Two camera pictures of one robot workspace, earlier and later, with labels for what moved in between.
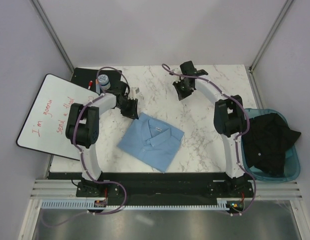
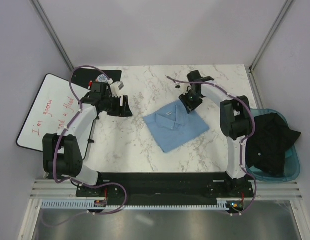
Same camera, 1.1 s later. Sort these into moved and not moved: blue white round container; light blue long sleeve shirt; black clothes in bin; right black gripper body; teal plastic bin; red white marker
Moved: right black gripper body; light blue long sleeve shirt
Not moved: black clothes in bin; red white marker; teal plastic bin; blue white round container
